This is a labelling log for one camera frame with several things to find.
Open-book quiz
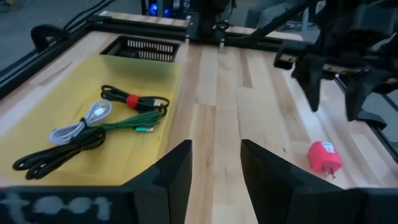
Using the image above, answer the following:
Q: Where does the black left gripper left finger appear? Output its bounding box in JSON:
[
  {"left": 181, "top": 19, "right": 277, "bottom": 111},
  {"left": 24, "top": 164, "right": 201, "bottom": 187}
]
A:
[{"left": 122, "top": 139, "right": 193, "bottom": 224}]

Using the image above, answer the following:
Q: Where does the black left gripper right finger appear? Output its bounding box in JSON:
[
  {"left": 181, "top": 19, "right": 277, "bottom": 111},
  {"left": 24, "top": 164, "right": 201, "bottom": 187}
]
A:
[{"left": 240, "top": 138, "right": 345, "bottom": 224}]

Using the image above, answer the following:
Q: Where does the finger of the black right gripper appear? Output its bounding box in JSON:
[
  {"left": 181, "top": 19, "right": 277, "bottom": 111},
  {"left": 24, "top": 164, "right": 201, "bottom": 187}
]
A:
[
  {"left": 291, "top": 53, "right": 326, "bottom": 113},
  {"left": 344, "top": 68, "right": 393, "bottom": 122}
]

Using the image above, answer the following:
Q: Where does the green braided cable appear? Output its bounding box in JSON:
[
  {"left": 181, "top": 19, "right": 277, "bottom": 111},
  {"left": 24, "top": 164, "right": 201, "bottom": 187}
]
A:
[{"left": 93, "top": 108, "right": 165, "bottom": 134}]

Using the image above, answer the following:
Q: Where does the black cable with red strap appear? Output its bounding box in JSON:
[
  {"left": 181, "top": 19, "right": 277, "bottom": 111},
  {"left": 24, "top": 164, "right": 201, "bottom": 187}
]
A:
[{"left": 99, "top": 84, "right": 171, "bottom": 118}]

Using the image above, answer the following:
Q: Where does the white braided cable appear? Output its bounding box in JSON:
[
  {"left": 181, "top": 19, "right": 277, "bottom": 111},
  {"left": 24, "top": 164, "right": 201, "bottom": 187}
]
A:
[{"left": 49, "top": 98, "right": 113, "bottom": 146}]

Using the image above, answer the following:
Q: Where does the thick black cable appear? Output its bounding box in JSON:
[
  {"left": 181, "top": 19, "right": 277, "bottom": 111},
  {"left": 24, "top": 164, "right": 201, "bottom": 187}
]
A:
[{"left": 12, "top": 126, "right": 107, "bottom": 181}]

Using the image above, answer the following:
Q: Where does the yellow cutting board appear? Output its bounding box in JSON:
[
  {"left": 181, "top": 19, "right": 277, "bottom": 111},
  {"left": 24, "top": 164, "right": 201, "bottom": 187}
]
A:
[{"left": 0, "top": 54, "right": 183, "bottom": 187}]

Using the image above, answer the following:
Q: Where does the black slotted basket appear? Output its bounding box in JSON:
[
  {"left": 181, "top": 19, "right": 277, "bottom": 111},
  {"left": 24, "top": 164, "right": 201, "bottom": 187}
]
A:
[{"left": 99, "top": 34, "right": 182, "bottom": 63}]

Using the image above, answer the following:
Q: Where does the computer with blue lights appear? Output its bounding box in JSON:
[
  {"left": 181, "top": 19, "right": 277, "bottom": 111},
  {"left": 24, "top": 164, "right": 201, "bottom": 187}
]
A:
[{"left": 141, "top": 0, "right": 189, "bottom": 18}]

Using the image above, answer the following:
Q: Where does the black curved hook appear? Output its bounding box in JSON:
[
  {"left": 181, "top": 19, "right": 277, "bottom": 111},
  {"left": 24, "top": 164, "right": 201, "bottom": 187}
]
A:
[{"left": 30, "top": 24, "right": 72, "bottom": 52}]

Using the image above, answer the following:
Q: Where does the pink wall charger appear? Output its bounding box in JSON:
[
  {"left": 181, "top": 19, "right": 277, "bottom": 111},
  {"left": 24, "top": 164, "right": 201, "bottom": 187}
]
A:
[{"left": 307, "top": 141, "right": 344, "bottom": 180}]

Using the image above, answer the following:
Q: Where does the black aluminium table frame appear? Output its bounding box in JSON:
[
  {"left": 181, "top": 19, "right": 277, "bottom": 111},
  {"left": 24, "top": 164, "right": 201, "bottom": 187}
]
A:
[{"left": 0, "top": 11, "right": 398, "bottom": 162}]

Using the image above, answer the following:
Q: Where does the black floor cable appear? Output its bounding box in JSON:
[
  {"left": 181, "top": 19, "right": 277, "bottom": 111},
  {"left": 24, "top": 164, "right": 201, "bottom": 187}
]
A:
[{"left": 63, "top": 0, "right": 118, "bottom": 30}]

